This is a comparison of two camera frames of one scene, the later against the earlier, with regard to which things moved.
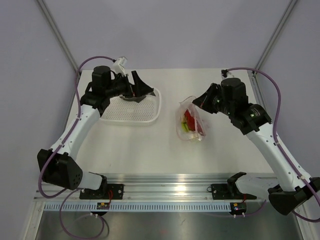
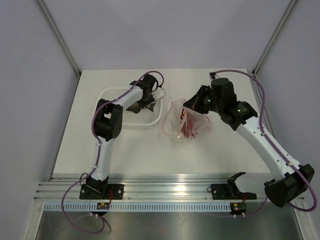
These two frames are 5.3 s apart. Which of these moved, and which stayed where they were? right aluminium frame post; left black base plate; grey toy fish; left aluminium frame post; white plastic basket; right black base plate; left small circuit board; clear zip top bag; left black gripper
Moved: clear zip top bag; grey toy fish; left black gripper
Stayed: left small circuit board; right black base plate; right aluminium frame post; white plastic basket; left black base plate; left aluminium frame post
